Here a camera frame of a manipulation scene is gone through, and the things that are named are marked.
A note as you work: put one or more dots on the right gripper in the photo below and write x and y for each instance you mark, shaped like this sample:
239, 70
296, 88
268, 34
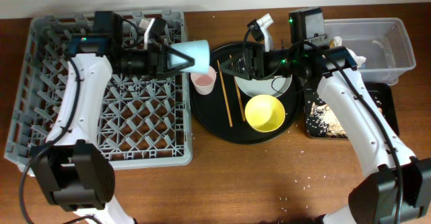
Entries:
256, 58

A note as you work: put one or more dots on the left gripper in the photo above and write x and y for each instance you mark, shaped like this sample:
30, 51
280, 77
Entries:
159, 60

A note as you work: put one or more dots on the blue cup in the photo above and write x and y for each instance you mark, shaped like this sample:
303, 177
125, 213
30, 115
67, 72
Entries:
199, 50

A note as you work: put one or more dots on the pink cup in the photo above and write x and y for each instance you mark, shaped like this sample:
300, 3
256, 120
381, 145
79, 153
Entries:
204, 83

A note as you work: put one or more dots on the yellow bowl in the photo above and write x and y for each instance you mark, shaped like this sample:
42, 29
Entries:
264, 113

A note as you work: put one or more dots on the food scraps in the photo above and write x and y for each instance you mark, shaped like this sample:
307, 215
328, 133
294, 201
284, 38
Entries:
321, 121

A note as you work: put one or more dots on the white napkin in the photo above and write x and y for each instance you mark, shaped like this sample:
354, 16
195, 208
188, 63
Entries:
337, 41

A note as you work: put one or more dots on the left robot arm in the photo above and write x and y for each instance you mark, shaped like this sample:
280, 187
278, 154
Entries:
69, 168

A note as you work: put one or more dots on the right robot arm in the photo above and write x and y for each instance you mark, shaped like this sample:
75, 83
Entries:
396, 186

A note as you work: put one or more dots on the grey dishwasher rack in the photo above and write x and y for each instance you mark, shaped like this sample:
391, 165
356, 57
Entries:
143, 122

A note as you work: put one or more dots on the left wooden chopstick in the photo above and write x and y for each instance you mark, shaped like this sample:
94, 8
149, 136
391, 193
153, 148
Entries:
225, 95

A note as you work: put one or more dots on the wooden chopstick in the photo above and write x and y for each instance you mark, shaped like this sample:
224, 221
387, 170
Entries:
225, 95
239, 99

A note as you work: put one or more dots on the grey plate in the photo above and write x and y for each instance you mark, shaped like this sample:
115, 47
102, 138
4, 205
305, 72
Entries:
274, 87

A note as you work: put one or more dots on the right wooden chopstick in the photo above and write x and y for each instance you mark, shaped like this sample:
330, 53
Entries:
239, 99

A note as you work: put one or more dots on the round black tray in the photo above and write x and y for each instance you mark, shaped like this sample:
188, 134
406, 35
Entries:
210, 111

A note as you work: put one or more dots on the black rectangular tray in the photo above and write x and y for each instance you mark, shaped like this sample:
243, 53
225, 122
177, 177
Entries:
380, 94

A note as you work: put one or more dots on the clear plastic bin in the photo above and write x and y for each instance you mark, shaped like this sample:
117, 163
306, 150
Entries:
384, 42

